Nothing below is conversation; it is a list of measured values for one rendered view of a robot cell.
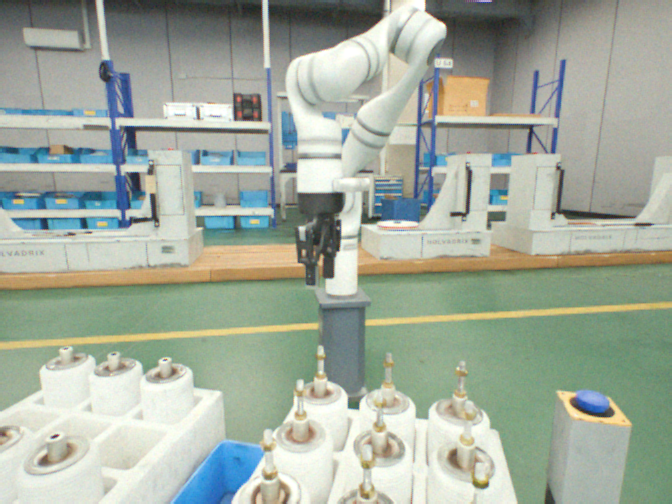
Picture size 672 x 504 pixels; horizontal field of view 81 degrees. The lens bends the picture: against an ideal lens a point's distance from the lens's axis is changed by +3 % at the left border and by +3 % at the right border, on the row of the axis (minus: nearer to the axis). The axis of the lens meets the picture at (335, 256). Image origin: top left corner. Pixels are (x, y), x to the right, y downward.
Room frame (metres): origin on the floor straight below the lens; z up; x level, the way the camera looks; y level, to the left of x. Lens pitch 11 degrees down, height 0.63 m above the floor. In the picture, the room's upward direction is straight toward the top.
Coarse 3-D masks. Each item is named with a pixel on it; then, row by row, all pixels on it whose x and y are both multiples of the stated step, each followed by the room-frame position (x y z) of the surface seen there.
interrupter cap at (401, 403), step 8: (376, 392) 0.64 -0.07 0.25; (400, 392) 0.64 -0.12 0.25; (368, 400) 0.61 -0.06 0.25; (400, 400) 0.62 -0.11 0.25; (408, 400) 0.61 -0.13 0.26; (376, 408) 0.59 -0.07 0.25; (384, 408) 0.59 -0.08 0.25; (392, 408) 0.59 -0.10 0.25; (400, 408) 0.59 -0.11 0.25; (408, 408) 0.59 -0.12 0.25
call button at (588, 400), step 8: (584, 392) 0.51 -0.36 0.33; (592, 392) 0.51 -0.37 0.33; (584, 400) 0.49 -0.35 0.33; (592, 400) 0.49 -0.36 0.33; (600, 400) 0.49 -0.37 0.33; (608, 400) 0.49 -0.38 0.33; (584, 408) 0.50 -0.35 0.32; (592, 408) 0.49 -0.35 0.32; (600, 408) 0.48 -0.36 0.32; (608, 408) 0.49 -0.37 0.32
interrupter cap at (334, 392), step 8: (312, 384) 0.67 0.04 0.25; (328, 384) 0.67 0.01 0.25; (336, 384) 0.67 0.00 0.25; (312, 392) 0.64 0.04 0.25; (328, 392) 0.64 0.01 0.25; (336, 392) 0.64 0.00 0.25; (304, 400) 0.62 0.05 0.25; (312, 400) 0.61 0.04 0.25; (320, 400) 0.61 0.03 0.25; (328, 400) 0.61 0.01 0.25; (336, 400) 0.62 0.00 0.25
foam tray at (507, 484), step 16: (288, 416) 0.68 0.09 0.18; (352, 416) 0.68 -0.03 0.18; (352, 432) 0.63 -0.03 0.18; (416, 432) 0.63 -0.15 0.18; (496, 432) 0.63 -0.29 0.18; (416, 448) 0.59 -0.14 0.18; (496, 448) 0.59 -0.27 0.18; (336, 464) 0.56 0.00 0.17; (416, 464) 0.55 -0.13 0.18; (336, 480) 0.52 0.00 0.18; (416, 480) 0.52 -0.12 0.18; (336, 496) 0.49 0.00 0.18; (416, 496) 0.49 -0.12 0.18; (512, 496) 0.49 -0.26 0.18
